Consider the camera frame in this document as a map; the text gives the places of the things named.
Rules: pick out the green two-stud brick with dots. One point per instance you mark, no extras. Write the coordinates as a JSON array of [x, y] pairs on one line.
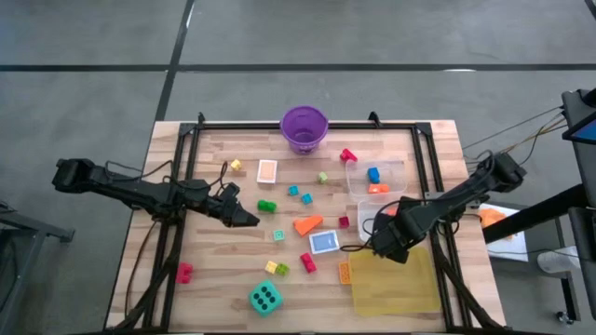
[[266, 206]]

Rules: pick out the dark red cube brick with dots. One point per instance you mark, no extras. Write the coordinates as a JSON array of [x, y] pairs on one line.
[[343, 222]]

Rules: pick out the small yellow brick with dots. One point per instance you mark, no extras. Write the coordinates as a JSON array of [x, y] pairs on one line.
[[236, 165]]

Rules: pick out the teal foam die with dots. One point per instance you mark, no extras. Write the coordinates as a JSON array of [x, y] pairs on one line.
[[265, 298]]

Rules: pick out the orange-yellow flat brick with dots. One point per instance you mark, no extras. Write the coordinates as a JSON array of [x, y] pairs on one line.
[[344, 273]]

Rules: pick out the white plastic bag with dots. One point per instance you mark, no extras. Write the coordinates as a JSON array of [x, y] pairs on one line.
[[556, 260]]

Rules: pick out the white paper sheet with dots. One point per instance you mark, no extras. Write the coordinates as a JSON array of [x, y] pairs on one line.
[[510, 249]]

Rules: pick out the pink-red stepped brick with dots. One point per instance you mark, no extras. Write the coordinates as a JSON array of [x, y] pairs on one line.
[[184, 273]]

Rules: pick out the pale teal square brick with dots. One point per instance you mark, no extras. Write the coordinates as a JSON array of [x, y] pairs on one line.
[[278, 235]]

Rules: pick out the black equipment stand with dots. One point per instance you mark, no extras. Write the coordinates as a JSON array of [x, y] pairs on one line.
[[586, 172]]

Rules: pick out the yellow translucent container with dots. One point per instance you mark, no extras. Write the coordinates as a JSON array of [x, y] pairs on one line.
[[396, 288]]

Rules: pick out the blue plastic piece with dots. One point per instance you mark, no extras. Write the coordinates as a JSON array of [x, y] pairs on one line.
[[373, 175]]

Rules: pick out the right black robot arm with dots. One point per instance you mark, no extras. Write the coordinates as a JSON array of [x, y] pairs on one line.
[[456, 197]]

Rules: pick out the orange plastic object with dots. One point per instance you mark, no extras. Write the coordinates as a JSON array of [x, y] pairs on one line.
[[491, 217]]

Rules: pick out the purple bucket with face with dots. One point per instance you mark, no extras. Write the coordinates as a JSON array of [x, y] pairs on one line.
[[305, 135]]

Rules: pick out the orange playing card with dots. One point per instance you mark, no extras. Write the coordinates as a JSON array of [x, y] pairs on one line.
[[267, 171]]

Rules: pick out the grey metal table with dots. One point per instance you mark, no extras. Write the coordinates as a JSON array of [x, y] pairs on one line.
[[42, 230]]

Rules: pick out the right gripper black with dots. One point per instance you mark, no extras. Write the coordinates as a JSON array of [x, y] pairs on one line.
[[396, 239]]

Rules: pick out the clear plastic container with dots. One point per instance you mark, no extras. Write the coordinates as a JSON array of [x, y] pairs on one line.
[[396, 174]]

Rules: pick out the blue-lit tilted screen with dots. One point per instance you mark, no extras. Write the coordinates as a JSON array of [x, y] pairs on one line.
[[587, 132]]

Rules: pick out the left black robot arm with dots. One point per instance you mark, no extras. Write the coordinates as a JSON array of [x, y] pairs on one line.
[[130, 193]]

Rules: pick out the yellow four-stud brick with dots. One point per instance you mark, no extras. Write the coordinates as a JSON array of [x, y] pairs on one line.
[[271, 267]]

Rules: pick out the black slanted beam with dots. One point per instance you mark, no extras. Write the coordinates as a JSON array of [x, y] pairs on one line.
[[535, 214]]

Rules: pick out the lime green four-stud brick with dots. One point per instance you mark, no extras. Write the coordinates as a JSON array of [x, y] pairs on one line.
[[282, 269]]

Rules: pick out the blue playing card box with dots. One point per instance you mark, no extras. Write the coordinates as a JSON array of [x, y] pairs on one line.
[[324, 242]]

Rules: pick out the black caster wheel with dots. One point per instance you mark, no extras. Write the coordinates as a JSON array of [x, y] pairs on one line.
[[564, 317]]

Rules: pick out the blue four-stud brick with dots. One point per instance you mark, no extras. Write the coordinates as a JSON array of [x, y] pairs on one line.
[[293, 190], [307, 199]]

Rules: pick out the pale green small brick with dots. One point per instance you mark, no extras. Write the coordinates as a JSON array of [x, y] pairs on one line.
[[323, 177]]

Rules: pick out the orange sloped brick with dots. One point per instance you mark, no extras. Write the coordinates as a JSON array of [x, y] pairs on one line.
[[307, 225]]

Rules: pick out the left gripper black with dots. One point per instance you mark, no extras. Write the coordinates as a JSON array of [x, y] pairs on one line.
[[221, 202]]

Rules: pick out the orange wedge block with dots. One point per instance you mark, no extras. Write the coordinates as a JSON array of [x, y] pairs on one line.
[[378, 189]]

